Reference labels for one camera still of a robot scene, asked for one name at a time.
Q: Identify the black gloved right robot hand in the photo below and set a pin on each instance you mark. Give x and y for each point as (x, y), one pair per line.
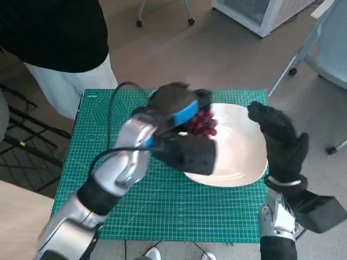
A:
(284, 143)

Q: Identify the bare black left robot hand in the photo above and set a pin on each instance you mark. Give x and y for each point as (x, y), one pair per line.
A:
(170, 103)

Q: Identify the red toy grape bunch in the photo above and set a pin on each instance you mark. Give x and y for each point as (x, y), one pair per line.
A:
(203, 126)

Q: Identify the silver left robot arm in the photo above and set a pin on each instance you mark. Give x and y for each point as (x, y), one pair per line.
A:
(127, 165)

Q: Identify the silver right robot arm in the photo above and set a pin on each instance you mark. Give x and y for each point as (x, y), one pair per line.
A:
(276, 230)

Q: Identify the white square plate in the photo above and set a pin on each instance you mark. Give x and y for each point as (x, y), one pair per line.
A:
(238, 151)

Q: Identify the grey chair base with casters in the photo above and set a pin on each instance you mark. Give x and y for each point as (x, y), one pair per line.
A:
(139, 23)

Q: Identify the light blue mesh chair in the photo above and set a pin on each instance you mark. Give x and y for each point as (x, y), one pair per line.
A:
(333, 59)

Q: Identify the green cutting mat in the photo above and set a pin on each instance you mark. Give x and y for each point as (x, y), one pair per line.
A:
(173, 200)

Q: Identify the white glass-door cabinet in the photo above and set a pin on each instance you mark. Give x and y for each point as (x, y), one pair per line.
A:
(279, 15)

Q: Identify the white shoe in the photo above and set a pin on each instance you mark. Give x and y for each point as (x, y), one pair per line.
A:
(153, 254)
(208, 256)

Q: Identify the person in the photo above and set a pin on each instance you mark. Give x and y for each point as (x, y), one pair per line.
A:
(48, 29)

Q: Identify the black metal rack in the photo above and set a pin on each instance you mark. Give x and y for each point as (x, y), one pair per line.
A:
(23, 143)

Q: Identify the grey round seat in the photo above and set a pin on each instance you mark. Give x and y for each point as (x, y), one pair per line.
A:
(3, 116)

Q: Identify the light wooden desk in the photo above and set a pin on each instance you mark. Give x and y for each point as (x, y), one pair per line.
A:
(16, 224)

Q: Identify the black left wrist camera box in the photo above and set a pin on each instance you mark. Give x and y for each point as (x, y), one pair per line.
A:
(192, 154)

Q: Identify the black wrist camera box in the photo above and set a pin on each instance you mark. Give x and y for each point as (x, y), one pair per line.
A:
(192, 154)
(317, 211)

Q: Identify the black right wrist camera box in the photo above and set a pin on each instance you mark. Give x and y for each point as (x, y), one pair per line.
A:
(317, 211)

